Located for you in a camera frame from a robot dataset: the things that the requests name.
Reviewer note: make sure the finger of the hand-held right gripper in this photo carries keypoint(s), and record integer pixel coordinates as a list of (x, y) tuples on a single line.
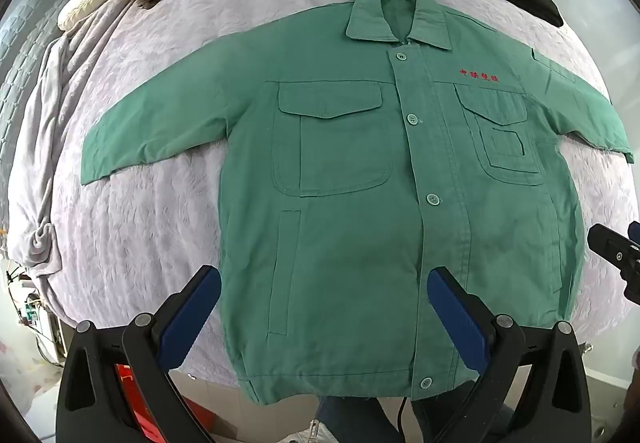
[(607, 245), (632, 285)]

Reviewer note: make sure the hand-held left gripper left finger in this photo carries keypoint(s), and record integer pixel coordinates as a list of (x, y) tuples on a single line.
[(192, 318)]

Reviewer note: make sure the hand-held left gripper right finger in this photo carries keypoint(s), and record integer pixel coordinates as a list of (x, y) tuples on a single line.
[(460, 323)]

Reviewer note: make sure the green work jacket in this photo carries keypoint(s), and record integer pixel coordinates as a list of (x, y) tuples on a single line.
[(350, 223)]

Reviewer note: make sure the lavender bed blanket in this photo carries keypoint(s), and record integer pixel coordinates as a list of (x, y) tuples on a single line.
[(175, 233)]

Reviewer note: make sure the person's legs in jeans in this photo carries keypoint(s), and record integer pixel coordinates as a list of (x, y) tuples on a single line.
[(345, 415)]

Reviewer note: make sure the cream knit cloth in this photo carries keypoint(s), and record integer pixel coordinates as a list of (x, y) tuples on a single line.
[(85, 3)]

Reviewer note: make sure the grey quilted mattress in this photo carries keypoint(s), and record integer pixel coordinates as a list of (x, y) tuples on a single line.
[(30, 23)]

